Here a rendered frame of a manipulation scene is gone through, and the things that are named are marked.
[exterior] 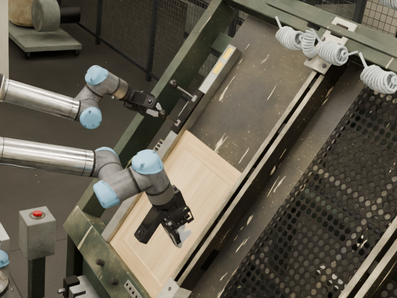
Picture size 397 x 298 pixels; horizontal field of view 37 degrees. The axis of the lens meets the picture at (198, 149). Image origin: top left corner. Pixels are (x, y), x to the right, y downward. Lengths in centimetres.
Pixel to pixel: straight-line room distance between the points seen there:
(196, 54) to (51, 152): 115
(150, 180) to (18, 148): 35
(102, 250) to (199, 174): 53
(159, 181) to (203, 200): 65
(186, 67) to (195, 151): 45
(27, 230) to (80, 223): 24
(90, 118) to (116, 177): 54
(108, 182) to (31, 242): 107
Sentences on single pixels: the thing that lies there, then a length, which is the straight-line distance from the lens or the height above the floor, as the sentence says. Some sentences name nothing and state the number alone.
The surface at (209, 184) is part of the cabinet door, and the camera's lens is 224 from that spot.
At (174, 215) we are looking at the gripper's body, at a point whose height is 145.
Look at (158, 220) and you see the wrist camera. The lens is 168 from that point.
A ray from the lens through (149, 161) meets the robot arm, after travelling 156.
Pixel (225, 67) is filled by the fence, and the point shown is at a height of 162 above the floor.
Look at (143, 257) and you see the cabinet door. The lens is 236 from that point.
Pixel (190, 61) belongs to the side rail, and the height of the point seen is 157.
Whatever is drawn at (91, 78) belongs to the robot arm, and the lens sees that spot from 219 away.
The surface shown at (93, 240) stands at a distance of 257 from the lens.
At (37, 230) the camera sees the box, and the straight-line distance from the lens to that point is 258.
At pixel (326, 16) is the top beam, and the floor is 193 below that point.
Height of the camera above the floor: 236
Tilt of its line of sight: 26 degrees down
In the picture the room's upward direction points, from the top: 8 degrees clockwise
